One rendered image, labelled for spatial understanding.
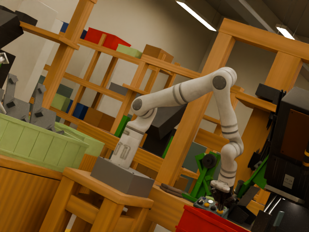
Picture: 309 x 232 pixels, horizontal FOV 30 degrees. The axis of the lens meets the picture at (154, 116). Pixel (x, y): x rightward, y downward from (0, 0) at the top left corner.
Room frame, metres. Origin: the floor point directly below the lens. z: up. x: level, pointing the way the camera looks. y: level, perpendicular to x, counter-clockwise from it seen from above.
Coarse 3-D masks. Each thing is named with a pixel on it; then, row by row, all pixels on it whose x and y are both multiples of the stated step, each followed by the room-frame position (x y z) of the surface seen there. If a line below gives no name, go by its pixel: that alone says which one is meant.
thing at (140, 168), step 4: (140, 164) 11.98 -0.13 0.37; (136, 168) 12.01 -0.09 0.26; (140, 168) 11.96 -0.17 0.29; (144, 168) 11.91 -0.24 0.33; (148, 168) 11.86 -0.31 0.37; (140, 172) 11.94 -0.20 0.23; (144, 172) 11.90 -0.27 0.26; (148, 172) 11.84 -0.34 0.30; (152, 172) 11.79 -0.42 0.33; (156, 172) 11.74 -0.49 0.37; (148, 176) 11.82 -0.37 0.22; (152, 176) 11.77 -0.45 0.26; (156, 176) 11.72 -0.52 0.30; (180, 176) 12.49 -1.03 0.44; (176, 180) 12.16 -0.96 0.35; (180, 180) 12.29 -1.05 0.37; (184, 180) 12.47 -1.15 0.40; (188, 180) 12.62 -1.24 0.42; (176, 184) 12.19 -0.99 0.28; (180, 184) 12.36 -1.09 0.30; (184, 184) 12.53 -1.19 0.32; (180, 188) 12.43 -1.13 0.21; (184, 188) 12.61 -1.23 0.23
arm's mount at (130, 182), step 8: (104, 160) 2.59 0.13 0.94; (96, 168) 2.60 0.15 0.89; (104, 168) 2.58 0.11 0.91; (112, 168) 2.57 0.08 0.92; (120, 168) 2.55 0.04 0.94; (96, 176) 2.59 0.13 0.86; (104, 176) 2.58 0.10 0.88; (112, 176) 2.56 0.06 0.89; (120, 176) 2.54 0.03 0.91; (128, 176) 2.52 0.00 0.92; (136, 176) 2.53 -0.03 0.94; (144, 176) 2.64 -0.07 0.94; (112, 184) 2.55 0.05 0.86; (120, 184) 2.53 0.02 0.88; (128, 184) 2.51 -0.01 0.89; (136, 184) 2.56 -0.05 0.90; (144, 184) 2.62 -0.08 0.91; (152, 184) 2.69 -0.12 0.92; (128, 192) 2.52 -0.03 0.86; (136, 192) 2.58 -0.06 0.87; (144, 192) 2.65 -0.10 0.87
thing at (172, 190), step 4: (164, 184) 2.84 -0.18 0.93; (160, 188) 2.85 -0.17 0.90; (164, 188) 2.82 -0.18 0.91; (168, 188) 2.81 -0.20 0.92; (172, 188) 2.82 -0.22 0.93; (176, 188) 2.89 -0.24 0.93; (168, 192) 2.81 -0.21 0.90; (172, 192) 2.81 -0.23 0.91; (176, 192) 2.83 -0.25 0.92; (180, 192) 2.84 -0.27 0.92; (180, 196) 2.83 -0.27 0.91
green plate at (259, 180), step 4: (268, 156) 2.82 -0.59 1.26; (264, 160) 2.83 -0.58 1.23; (264, 164) 2.84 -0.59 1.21; (260, 168) 2.83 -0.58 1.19; (264, 168) 2.83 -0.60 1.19; (256, 172) 2.83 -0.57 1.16; (260, 172) 2.84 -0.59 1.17; (264, 172) 2.83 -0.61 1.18; (252, 176) 2.84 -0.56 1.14; (256, 176) 2.84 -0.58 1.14; (260, 176) 2.84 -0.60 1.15; (252, 180) 2.85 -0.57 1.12; (256, 180) 2.84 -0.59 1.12; (260, 180) 2.83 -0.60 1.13; (264, 180) 2.82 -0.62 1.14; (252, 184) 2.91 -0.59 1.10; (260, 184) 2.83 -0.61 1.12; (264, 184) 2.82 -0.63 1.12; (248, 188) 2.90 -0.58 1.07
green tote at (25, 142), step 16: (0, 128) 2.49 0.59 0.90; (16, 128) 2.55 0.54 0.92; (32, 128) 2.60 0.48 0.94; (0, 144) 2.52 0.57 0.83; (16, 144) 2.57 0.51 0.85; (32, 144) 2.63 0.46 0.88; (48, 144) 2.69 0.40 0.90; (64, 144) 2.75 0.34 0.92; (80, 144) 2.81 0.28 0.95; (32, 160) 2.65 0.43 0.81; (48, 160) 2.71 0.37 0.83; (64, 160) 2.78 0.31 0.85; (80, 160) 2.85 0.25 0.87
